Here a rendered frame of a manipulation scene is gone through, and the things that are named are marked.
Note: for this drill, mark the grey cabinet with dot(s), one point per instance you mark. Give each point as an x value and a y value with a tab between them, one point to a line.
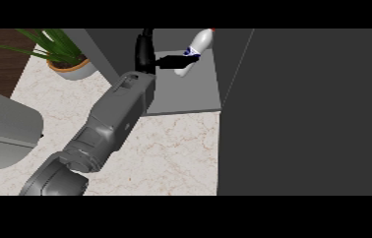
182	91

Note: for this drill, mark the pale grey appliance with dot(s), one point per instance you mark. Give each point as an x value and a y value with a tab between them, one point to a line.
16	130

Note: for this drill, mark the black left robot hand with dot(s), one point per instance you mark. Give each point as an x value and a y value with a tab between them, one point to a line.
143	56

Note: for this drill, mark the dark grey cabinet door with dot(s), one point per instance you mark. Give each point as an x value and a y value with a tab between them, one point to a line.
295	117

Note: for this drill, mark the green potted plant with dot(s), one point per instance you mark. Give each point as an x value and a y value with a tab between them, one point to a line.
62	56

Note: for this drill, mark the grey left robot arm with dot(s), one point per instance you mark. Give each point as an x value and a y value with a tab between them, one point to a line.
115	114

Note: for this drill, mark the white water bottle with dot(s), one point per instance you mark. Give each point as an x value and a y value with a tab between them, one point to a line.
201	42

